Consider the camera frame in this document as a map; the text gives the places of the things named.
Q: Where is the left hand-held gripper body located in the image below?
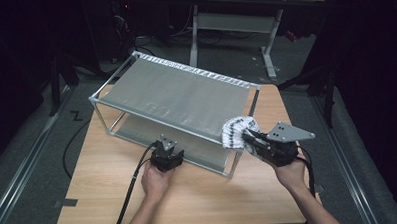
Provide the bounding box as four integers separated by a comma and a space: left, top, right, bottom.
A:
150, 133, 183, 173

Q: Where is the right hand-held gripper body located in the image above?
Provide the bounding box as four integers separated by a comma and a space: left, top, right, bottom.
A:
255, 120, 317, 168

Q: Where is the black-and-white striped cloth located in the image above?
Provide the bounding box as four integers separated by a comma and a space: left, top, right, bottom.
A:
221, 115, 264, 158

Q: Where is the grey two-tier shelf rack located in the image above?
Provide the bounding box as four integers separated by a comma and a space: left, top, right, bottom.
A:
86, 46, 265, 184

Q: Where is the person's right hand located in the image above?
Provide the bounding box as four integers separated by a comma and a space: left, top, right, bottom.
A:
271, 153, 309, 192

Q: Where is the person's left hand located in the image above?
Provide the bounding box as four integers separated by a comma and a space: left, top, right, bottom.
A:
140, 159, 178, 204

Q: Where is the black stand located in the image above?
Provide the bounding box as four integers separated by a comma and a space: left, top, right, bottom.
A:
46, 49, 123, 117
276, 61, 338, 130

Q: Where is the grey tape piece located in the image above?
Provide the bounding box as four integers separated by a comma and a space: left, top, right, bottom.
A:
52, 196, 79, 209

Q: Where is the red object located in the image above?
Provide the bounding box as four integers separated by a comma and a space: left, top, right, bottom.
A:
285, 29, 299, 43

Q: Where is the white-legged wooden desk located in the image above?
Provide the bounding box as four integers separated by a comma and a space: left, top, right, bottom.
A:
186, 0, 329, 82

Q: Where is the dark computer tower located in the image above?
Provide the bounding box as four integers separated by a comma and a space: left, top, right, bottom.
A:
111, 0, 139, 63

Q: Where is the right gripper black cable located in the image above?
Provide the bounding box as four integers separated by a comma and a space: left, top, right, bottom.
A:
296, 144, 319, 201

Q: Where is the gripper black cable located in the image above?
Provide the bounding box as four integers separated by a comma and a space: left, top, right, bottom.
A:
296, 144, 319, 201
109, 142, 161, 224

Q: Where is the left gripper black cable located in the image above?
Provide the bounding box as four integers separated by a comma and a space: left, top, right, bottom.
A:
109, 142, 161, 224

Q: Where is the metal floor rail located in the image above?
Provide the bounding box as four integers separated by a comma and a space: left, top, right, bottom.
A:
309, 92, 382, 224
0, 84, 76, 224

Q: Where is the black floor cable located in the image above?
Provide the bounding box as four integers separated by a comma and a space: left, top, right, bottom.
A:
60, 118, 94, 181

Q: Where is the tangle of black cables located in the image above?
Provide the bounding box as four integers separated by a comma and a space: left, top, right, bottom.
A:
112, 32, 163, 63

